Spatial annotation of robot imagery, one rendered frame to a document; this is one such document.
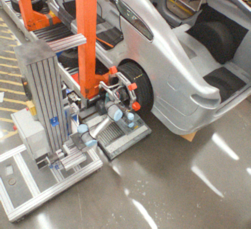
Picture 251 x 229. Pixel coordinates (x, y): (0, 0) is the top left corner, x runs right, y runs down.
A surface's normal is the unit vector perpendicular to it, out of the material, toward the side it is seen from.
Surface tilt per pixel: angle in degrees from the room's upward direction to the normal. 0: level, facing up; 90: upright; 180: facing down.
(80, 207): 0
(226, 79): 0
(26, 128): 0
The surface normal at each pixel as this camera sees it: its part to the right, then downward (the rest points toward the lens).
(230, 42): 0.53, 0.03
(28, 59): 0.12, -0.63
